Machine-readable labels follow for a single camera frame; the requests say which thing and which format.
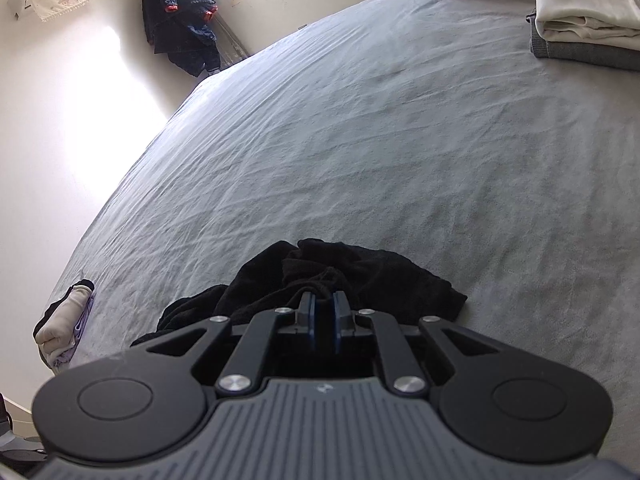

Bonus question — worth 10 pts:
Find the black garment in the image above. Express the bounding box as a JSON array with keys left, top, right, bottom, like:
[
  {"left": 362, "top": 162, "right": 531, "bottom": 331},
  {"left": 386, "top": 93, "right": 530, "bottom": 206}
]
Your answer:
[{"left": 131, "top": 238, "right": 468, "bottom": 346}]

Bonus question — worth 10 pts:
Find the grey bed sheet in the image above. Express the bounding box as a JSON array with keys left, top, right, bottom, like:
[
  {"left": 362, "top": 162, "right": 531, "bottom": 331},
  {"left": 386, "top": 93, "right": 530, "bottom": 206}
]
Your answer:
[{"left": 54, "top": 0, "right": 639, "bottom": 468}]

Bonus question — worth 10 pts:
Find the purple cloth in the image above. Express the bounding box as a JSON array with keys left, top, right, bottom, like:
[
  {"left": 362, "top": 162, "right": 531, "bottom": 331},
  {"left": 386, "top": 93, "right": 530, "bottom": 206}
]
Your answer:
[{"left": 46, "top": 295, "right": 94, "bottom": 374}]

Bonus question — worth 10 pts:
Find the cream rolled cloth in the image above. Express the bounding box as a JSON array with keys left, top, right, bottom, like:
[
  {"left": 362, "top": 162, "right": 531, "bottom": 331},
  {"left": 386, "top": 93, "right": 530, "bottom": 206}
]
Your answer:
[{"left": 32, "top": 280, "right": 94, "bottom": 370}]

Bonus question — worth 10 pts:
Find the dark blue hanging jacket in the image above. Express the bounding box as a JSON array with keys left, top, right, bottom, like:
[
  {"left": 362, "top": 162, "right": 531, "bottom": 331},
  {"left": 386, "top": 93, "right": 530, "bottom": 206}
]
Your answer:
[{"left": 142, "top": 0, "right": 221, "bottom": 77}]

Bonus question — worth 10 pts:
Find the grey folded cloth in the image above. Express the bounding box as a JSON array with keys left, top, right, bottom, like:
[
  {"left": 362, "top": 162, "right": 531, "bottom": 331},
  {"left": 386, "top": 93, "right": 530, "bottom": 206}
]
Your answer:
[{"left": 526, "top": 14, "right": 640, "bottom": 72}]

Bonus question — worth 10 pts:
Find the white folded cloth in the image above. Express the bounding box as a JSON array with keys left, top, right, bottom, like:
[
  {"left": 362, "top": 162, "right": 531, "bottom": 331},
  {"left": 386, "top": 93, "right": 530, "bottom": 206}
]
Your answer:
[{"left": 535, "top": 0, "right": 639, "bottom": 51}]

